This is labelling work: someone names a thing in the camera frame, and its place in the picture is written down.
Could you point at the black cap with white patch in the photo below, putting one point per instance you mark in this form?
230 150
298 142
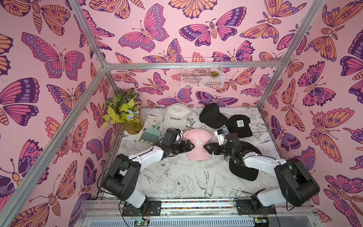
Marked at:
239 124

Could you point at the aluminium left side bar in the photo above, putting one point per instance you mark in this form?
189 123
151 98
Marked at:
23 191

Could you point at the cream cloth under brush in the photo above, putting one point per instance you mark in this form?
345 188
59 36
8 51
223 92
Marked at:
150 123

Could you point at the white wire basket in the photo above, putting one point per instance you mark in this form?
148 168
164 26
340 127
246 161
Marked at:
200 77

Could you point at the aluminium horizontal back bar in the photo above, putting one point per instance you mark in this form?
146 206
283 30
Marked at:
224 64

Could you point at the aluminium corner post right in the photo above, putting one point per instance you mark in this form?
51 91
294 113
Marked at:
291 50

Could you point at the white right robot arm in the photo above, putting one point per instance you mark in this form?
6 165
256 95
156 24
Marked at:
296 185

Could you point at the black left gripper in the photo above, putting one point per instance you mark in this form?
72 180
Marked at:
188 149

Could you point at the aluminium corner post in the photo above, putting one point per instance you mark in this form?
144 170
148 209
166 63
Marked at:
83 22
291 50

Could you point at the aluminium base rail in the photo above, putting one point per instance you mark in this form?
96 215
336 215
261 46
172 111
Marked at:
212 212

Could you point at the potted green plant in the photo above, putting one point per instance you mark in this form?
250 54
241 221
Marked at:
124 109

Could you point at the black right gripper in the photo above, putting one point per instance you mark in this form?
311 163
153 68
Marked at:
218 147

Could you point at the plain black cap back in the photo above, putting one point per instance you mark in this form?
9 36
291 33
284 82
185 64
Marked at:
212 117

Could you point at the pink cap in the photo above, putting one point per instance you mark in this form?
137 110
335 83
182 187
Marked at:
199 138

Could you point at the aluminium corner post left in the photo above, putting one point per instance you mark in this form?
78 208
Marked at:
83 22

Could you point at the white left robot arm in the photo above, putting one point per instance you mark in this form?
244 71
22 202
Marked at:
122 175

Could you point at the teal bristle brush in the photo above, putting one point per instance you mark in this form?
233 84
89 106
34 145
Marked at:
152 134

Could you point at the white Colorado cap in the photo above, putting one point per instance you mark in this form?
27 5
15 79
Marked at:
175 116

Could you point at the plain black cap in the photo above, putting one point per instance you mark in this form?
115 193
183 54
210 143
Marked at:
240 170
212 117

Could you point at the plain black cap front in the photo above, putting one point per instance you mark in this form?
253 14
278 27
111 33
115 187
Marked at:
240 170

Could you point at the small succulent in basket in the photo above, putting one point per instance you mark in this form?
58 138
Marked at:
214 74

